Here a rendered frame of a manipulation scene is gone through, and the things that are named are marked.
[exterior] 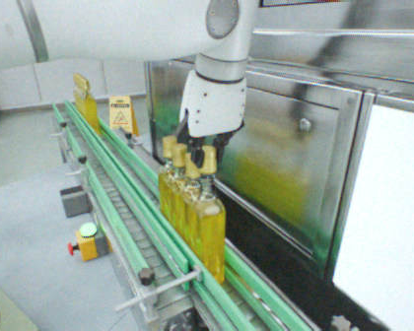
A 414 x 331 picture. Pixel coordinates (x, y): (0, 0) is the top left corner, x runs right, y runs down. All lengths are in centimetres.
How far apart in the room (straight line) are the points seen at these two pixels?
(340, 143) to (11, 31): 41
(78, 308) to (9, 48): 70
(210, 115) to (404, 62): 26
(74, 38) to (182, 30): 10
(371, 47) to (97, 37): 33
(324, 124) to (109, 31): 34
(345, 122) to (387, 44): 11
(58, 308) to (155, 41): 75
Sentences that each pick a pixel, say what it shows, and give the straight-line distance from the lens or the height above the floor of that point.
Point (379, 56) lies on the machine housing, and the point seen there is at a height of 136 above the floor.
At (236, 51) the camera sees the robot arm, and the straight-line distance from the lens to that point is 43.
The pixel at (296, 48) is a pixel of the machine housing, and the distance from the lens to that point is 54.
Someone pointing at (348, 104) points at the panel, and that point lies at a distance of 47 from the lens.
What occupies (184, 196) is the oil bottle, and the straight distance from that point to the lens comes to 63.
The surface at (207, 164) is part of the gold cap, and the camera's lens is 54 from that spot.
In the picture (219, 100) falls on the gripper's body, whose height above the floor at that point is 129.
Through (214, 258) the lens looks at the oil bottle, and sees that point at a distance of 65.
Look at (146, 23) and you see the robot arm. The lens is 30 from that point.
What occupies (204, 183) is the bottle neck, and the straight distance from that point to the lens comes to 56.
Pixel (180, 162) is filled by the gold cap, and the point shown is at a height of 113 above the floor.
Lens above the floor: 140
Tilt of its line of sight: 24 degrees down
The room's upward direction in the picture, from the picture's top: straight up
